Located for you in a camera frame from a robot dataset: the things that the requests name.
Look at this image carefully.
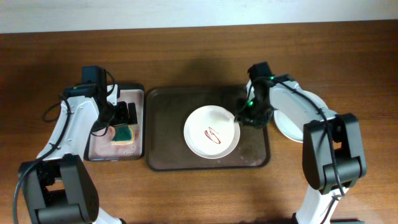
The small black water tray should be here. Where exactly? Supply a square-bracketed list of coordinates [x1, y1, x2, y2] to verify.
[84, 83, 145, 161]

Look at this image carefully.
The white plate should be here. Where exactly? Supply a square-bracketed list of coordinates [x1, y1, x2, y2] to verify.
[274, 90, 328, 143]
[183, 105, 241, 159]

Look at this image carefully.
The large brown serving tray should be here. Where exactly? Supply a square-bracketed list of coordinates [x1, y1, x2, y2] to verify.
[144, 86, 271, 172]

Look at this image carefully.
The white plate front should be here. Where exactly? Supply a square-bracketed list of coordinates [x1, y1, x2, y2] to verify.
[274, 90, 328, 143]

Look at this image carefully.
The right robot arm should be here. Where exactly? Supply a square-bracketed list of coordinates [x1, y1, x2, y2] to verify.
[235, 62, 367, 223]

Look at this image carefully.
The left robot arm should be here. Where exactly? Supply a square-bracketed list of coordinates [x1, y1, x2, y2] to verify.
[12, 65, 138, 223]

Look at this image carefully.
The green and yellow sponge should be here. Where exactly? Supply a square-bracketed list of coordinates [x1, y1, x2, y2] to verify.
[111, 125, 135, 144]

